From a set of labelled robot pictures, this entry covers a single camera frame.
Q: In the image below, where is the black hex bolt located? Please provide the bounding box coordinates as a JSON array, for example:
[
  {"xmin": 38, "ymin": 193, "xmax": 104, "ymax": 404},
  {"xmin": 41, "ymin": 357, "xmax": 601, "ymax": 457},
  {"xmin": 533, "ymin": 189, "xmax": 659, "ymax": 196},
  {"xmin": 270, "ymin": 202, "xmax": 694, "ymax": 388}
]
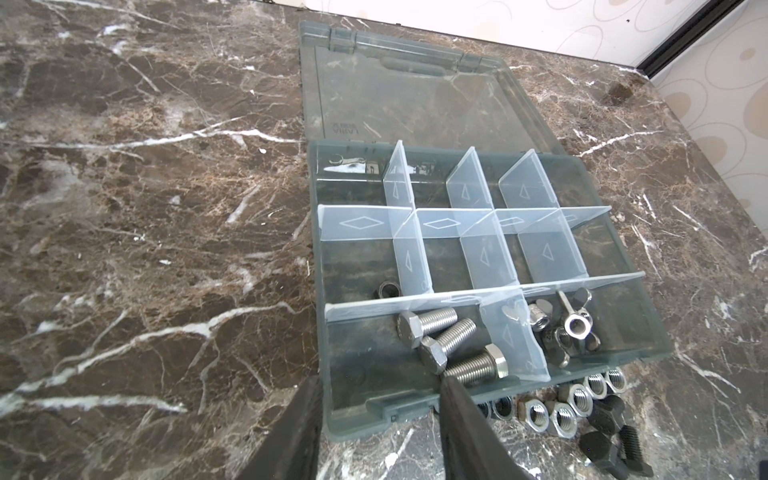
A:
[
  {"xmin": 579, "ymin": 431, "xmax": 630, "ymax": 480},
  {"xmin": 587, "ymin": 395, "xmax": 626, "ymax": 436},
  {"xmin": 619, "ymin": 425, "xmax": 654, "ymax": 478}
]

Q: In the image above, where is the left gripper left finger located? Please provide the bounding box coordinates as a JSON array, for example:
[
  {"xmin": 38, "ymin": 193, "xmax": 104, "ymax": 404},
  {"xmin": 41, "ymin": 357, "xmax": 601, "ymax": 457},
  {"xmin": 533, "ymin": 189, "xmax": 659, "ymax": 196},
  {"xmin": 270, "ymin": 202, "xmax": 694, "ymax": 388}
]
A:
[{"xmin": 238, "ymin": 376, "xmax": 323, "ymax": 479}]

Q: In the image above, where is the right black corner post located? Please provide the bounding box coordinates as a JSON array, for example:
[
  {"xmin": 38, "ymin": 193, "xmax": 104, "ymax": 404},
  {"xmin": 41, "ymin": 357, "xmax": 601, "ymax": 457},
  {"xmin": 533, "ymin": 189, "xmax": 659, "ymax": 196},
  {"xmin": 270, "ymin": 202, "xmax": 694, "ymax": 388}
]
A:
[{"xmin": 637, "ymin": 0, "xmax": 744, "ymax": 78}]

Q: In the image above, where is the silver threaded bolt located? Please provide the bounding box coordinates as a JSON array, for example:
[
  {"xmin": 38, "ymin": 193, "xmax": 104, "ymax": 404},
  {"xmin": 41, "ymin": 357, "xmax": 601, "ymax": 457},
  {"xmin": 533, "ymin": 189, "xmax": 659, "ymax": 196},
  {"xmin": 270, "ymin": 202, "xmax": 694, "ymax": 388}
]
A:
[{"xmin": 396, "ymin": 307, "xmax": 458, "ymax": 350}]

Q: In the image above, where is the clear plastic organizer box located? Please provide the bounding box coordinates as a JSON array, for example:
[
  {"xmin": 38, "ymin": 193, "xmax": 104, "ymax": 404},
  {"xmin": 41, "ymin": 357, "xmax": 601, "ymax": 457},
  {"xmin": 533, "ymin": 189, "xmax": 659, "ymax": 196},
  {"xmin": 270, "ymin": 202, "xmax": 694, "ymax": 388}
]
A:
[{"xmin": 299, "ymin": 21, "xmax": 672, "ymax": 440}]

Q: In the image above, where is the silver wing nut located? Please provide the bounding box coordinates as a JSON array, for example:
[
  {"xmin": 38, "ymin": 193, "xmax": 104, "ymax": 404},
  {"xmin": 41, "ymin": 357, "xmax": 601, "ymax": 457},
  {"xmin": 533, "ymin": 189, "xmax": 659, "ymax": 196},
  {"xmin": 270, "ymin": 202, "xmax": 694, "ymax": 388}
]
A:
[
  {"xmin": 528, "ymin": 298, "xmax": 554, "ymax": 333},
  {"xmin": 557, "ymin": 287, "xmax": 593, "ymax": 340},
  {"xmin": 540, "ymin": 327, "xmax": 602, "ymax": 369}
]

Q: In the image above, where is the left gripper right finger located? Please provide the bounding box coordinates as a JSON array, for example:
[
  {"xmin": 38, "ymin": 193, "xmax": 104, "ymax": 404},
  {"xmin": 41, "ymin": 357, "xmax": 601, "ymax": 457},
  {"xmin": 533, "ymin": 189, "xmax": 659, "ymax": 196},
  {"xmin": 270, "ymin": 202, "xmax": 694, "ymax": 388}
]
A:
[{"xmin": 439, "ymin": 377, "xmax": 529, "ymax": 479}]

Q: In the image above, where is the silver hex bolt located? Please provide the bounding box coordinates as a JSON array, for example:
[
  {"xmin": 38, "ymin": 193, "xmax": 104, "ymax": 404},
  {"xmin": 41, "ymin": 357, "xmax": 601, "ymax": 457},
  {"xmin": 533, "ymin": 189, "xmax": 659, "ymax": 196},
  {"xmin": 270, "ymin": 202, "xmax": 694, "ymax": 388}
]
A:
[
  {"xmin": 418, "ymin": 318, "xmax": 477, "ymax": 375},
  {"xmin": 441, "ymin": 344, "xmax": 509, "ymax": 385}
]

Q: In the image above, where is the silver hex nut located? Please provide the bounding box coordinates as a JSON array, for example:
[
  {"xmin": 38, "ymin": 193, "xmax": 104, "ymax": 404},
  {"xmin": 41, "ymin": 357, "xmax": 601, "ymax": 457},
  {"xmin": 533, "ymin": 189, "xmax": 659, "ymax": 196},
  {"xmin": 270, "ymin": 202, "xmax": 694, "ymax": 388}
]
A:
[
  {"xmin": 582, "ymin": 374, "xmax": 608, "ymax": 400},
  {"xmin": 545, "ymin": 401, "xmax": 578, "ymax": 439},
  {"xmin": 557, "ymin": 383, "xmax": 594, "ymax": 418},
  {"xmin": 603, "ymin": 367, "xmax": 628, "ymax": 395},
  {"xmin": 517, "ymin": 398, "xmax": 550, "ymax": 433}
]

